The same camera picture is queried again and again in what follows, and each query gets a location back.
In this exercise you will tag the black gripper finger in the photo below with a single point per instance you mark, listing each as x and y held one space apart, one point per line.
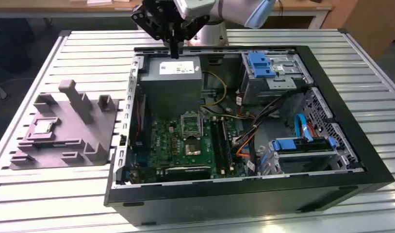
146 19
194 26

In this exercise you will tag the CPU with silver top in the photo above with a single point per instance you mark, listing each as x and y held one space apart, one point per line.
43 127

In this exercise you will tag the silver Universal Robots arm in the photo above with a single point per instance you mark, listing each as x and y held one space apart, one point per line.
214 34

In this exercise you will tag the CPU socket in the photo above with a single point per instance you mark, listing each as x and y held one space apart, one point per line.
194 148

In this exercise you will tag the small white box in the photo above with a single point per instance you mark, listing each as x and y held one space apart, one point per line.
102 3

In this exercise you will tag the blue plastic drive latch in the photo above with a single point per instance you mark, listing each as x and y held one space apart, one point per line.
260 65

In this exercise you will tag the grey power supply unit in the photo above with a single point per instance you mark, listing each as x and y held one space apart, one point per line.
171 94

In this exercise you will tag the metal drive cage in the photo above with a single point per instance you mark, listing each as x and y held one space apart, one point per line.
278 83

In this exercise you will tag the black office chair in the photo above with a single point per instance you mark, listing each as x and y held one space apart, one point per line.
10 43

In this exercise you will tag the black RAM slot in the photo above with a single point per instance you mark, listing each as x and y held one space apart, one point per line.
216 145
224 145
220 145

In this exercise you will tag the green motherboard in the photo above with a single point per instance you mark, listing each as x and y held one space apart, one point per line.
164 150

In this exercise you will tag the grey parts rack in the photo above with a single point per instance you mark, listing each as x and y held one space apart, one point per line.
71 136

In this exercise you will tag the wooden cabinet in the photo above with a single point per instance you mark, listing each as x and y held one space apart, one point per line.
372 26

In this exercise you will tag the hard disk in blue carrier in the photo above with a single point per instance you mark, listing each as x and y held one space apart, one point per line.
284 145

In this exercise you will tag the blue board connector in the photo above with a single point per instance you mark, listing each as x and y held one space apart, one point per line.
144 162

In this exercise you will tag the black graphics card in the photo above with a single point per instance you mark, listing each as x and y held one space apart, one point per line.
187 172

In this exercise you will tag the RAM stick with blue label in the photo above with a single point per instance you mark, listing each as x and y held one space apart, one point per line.
43 145

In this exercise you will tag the blue video port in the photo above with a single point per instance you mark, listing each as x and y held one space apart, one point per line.
127 176

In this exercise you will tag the metal disk bay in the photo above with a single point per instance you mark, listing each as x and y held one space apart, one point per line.
342 157

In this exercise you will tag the black PC case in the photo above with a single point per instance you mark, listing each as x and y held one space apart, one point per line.
216 201

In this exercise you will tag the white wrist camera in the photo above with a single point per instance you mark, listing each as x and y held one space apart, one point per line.
192 8

